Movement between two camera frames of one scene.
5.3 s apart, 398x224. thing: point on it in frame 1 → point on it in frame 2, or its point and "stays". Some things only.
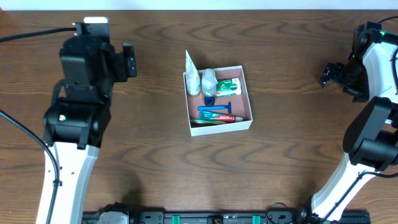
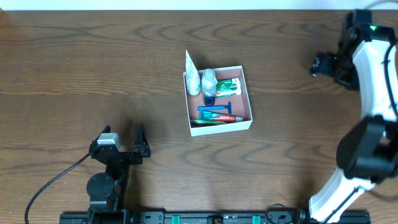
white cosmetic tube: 193,79 stays
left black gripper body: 129,61 → 125,155
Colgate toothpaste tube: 206,115 stays
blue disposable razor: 214,107 stays
